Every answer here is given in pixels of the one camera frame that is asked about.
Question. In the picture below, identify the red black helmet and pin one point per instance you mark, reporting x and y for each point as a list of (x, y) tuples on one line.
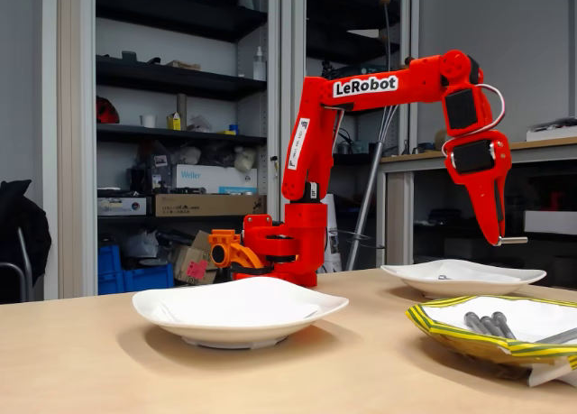
[(108, 112)]

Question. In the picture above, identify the tall blue plastic crate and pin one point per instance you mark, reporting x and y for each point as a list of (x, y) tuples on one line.
[(108, 269)]

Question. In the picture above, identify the white storage box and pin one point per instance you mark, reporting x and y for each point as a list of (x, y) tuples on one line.
[(550, 222)]

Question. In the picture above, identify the orange printed clamp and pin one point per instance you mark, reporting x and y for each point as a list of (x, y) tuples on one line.
[(223, 239)]

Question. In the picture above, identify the brown cardboard tube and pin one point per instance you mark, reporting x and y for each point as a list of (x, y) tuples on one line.
[(181, 105)]

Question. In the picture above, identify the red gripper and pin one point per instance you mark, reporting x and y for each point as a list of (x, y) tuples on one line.
[(478, 172)]

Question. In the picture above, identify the low cabinet wooden top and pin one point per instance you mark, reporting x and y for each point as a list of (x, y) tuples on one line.
[(394, 233)]

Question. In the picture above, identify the grey cabinet with shelves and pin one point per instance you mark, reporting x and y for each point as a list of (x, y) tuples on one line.
[(76, 116)]

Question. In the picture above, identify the small red object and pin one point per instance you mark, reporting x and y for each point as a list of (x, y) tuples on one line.
[(553, 202)]

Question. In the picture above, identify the crumpled white paper napkin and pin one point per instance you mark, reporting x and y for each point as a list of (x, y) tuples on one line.
[(532, 315)]

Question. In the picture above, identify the small yellow box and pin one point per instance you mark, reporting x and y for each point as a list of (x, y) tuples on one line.
[(174, 123)]

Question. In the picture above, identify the white plush toy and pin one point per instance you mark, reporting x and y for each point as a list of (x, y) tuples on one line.
[(245, 159)]

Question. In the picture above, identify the small grey printed box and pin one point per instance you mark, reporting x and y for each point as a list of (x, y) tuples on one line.
[(121, 206)]

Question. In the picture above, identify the yellow black striped paper plate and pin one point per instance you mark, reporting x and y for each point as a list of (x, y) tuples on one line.
[(451, 335)]

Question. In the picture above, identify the flat white box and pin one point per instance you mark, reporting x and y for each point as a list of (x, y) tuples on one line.
[(554, 134)]

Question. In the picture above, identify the long brown cardboard box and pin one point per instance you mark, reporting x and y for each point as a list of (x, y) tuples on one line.
[(207, 205)]

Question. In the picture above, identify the white Weller box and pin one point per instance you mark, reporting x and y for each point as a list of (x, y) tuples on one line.
[(216, 177)]

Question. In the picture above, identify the metal coat stand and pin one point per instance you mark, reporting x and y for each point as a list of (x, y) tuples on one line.
[(365, 206)]

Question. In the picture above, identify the teal book stack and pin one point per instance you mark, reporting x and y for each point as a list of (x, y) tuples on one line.
[(372, 69)]

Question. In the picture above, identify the grey metal cabinet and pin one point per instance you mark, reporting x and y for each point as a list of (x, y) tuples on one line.
[(288, 48)]

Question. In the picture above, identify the white square plate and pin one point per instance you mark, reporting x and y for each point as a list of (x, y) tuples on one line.
[(451, 290), (234, 330)]

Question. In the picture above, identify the white plastic bottle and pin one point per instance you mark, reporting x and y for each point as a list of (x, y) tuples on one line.
[(259, 67)]

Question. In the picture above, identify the red robot arm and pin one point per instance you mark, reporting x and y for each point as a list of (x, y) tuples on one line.
[(311, 161)]

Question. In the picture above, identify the cardboard box pink sticker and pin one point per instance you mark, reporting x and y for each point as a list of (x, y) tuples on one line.
[(189, 260)]

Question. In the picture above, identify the black jacket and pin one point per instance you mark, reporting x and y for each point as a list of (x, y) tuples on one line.
[(22, 224)]

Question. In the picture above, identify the white paper cup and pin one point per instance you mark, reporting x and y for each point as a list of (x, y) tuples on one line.
[(149, 121)]

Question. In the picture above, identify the low blue plastic crate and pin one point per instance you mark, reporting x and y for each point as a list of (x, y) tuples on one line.
[(149, 278)]

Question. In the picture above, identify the grey metal chair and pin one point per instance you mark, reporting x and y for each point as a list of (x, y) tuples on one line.
[(28, 269)]

